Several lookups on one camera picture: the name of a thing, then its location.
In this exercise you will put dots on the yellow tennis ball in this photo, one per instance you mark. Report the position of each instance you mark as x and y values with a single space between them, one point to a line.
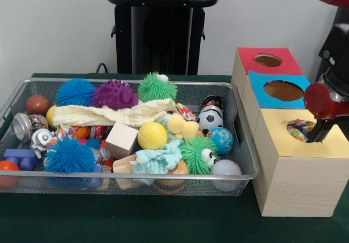
152 136

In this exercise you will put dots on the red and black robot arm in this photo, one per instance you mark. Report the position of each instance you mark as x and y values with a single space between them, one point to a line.
338 52

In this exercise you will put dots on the wooden box with three holes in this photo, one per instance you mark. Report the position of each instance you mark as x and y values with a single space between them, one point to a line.
300 185

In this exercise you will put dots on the mint green cloth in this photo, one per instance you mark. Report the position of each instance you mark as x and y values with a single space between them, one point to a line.
158 158

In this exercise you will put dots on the blue spiky ball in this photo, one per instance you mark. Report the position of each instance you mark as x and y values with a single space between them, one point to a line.
73 91
68 155

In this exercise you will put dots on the cream muslin cloth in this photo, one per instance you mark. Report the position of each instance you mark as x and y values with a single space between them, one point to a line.
109 116

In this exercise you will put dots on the shallow mesh bin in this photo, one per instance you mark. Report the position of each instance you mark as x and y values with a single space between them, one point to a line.
231 112

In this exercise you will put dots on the colourful dotted cloth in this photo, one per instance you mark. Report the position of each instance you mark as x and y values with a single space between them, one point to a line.
300 129

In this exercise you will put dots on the black and white soccer ball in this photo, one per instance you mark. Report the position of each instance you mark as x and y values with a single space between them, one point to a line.
210 120

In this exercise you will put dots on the purple spiky toy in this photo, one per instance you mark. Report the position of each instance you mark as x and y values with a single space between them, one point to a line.
114 95

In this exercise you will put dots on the dark green table cloth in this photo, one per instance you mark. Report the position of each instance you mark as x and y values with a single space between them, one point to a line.
163 221

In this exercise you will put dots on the green spiky ball white nub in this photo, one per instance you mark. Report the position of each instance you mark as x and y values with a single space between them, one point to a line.
156 88

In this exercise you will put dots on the black upright panel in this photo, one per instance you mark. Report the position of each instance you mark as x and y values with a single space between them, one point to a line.
342 15

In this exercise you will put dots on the blue globe ball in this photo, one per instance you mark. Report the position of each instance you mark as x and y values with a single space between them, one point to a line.
222 140

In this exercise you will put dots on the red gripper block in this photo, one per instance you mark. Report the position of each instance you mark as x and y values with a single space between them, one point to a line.
319 101

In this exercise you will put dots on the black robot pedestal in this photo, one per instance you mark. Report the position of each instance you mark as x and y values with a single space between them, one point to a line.
163 35

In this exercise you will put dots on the green spiky ball with eyes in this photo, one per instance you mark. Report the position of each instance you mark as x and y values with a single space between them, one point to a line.
192 155

